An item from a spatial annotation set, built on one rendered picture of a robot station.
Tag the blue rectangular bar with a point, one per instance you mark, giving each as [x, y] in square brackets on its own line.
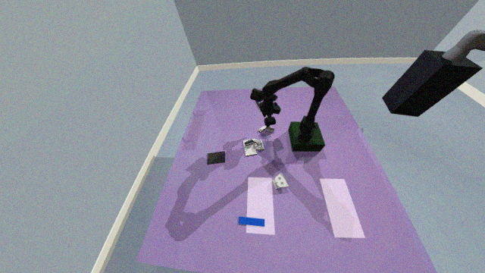
[252, 221]

